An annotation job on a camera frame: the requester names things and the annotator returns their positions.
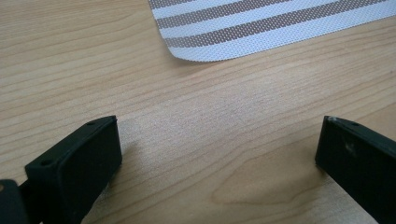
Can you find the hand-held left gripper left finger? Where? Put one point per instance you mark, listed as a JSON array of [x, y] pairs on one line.
[[77, 168]]

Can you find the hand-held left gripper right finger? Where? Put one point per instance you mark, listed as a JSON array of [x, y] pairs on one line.
[[361, 168]]

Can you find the grey white striped placemat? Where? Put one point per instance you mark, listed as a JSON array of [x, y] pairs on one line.
[[249, 31]]

